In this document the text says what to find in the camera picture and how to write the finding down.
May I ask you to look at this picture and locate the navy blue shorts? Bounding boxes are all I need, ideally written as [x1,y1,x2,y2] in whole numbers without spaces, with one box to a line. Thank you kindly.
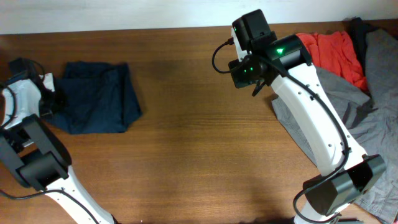
[46,62,142,134]

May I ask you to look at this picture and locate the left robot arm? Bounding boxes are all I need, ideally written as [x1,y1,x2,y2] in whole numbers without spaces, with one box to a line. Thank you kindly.
[1,58,117,224]

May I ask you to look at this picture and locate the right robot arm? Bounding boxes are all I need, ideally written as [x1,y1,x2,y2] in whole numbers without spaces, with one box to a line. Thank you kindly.
[229,10,386,223]

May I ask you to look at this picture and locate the red orange garment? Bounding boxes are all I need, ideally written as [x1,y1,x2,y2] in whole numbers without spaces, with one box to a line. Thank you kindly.
[297,31,368,92]

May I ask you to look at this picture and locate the black garment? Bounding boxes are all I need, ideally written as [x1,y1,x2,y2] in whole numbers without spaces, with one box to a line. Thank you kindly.
[348,17,378,68]

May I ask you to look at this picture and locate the grey shorts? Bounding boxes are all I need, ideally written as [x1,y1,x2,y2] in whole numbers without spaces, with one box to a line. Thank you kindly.
[272,29,398,224]

